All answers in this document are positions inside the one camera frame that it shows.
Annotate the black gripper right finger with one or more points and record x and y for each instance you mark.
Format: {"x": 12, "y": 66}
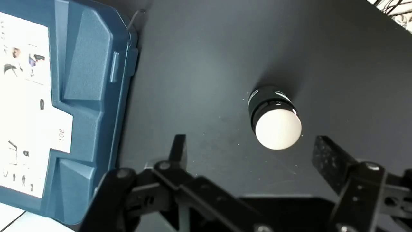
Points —
{"x": 364, "y": 190}

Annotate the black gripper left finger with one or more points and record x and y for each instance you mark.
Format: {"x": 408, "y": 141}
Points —
{"x": 186, "y": 203}

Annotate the white paper sheet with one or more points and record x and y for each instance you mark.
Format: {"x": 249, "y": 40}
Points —
{"x": 12, "y": 219}

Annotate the blue plastic tool case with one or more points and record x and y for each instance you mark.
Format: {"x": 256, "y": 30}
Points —
{"x": 65, "y": 67}

